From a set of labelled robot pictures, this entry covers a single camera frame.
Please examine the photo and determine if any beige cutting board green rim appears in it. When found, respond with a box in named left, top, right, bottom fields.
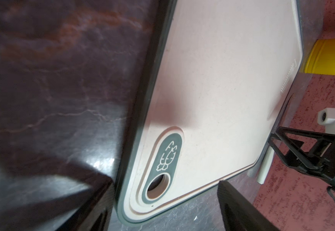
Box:
left=115, top=1, right=303, bottom=226

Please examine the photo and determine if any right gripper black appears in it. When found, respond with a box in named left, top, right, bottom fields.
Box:
left=268, top=127, right=335, bottom=190

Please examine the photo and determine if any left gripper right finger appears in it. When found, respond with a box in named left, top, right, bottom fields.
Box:
left=217, top=181, right=278, bottom=231

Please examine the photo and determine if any yellow pencil cup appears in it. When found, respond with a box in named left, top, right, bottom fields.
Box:
left=304, top=38, right=335, bottom=76

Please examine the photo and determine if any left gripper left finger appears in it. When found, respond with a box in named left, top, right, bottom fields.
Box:
left=0, top=163, right=113, bottom=231

